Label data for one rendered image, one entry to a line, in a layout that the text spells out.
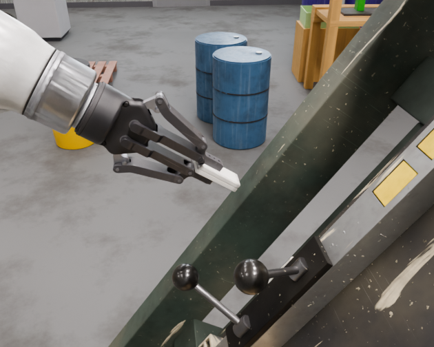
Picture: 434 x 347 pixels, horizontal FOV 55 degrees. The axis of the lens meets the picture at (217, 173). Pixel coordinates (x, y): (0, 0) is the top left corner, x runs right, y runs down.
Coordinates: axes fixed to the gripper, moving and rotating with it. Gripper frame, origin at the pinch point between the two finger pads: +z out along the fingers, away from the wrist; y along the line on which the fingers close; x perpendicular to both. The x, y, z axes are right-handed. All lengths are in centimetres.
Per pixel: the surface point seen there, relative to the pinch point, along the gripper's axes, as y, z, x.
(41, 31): 229, -96, -696
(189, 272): 10.4, 0.9, 10.1
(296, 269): -0.4, 9.2, 15.5
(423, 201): -16.0, 13.9, 17.0
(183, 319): 36.5, 17.5, -7.0
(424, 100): -24.7, 18.9, -0.3
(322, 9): -48, 174, -418
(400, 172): -16.8, 11.5, 14.0
